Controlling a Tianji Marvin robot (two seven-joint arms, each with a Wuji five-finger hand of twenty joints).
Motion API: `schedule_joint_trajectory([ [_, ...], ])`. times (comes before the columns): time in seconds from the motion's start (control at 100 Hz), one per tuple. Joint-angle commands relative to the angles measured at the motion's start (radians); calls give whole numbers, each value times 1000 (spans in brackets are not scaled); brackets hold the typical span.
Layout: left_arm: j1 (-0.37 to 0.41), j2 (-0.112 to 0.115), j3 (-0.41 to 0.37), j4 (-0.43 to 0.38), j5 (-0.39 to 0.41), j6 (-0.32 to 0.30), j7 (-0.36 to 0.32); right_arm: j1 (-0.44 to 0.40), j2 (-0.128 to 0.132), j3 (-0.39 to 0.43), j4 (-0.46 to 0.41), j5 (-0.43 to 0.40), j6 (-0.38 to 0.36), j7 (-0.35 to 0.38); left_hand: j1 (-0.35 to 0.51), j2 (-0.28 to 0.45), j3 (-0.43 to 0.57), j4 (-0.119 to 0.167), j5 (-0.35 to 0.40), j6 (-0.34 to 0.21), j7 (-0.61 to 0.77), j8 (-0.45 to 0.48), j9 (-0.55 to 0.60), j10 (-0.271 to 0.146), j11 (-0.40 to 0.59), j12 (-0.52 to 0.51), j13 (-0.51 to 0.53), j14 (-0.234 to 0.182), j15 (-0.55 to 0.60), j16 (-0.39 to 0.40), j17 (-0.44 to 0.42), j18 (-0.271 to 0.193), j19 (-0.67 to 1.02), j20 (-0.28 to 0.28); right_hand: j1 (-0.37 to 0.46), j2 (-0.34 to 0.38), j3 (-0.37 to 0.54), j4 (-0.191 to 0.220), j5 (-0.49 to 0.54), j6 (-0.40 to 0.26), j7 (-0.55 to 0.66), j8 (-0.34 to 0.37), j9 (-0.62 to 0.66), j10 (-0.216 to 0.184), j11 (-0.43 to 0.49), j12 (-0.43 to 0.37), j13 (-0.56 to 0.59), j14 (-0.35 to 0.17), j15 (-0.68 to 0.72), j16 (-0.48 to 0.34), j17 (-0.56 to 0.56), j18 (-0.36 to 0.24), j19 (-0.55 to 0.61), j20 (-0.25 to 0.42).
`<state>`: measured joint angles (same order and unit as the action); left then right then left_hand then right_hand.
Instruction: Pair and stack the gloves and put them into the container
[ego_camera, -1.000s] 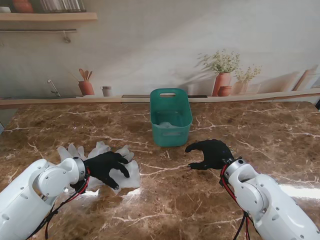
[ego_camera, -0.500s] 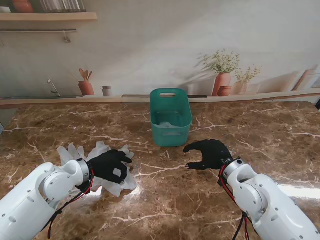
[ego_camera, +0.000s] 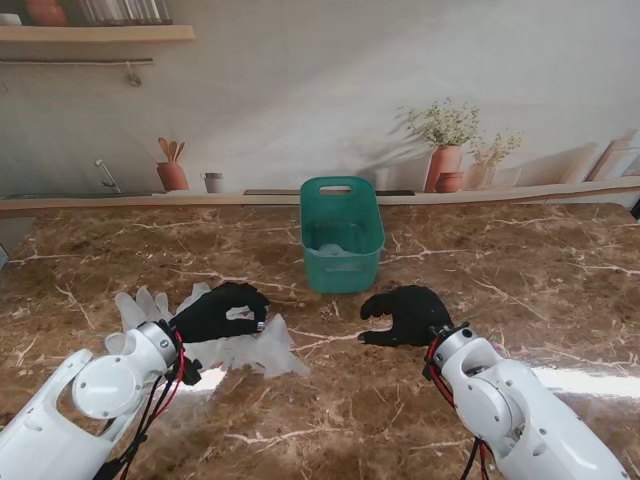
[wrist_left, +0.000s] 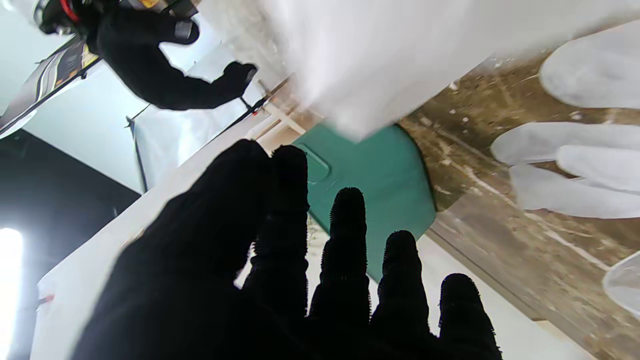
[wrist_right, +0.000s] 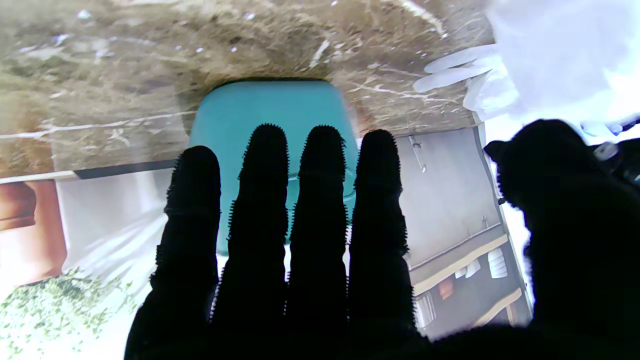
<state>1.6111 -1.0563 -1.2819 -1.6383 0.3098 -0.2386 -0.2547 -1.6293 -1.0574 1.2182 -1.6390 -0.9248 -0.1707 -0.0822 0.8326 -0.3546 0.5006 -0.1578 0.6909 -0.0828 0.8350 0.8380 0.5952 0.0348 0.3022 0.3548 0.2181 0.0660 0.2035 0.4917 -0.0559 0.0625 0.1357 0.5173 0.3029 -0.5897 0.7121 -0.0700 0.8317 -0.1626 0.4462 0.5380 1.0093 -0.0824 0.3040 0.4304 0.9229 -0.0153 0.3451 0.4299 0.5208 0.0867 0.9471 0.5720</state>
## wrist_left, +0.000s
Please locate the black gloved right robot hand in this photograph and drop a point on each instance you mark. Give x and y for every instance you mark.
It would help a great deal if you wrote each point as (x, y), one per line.
(145, 65)

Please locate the green plastic basket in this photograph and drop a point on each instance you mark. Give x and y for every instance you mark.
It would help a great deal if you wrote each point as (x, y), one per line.
(390, 175)

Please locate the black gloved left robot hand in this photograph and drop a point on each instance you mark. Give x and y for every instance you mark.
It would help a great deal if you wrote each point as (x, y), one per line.
(200, 275)

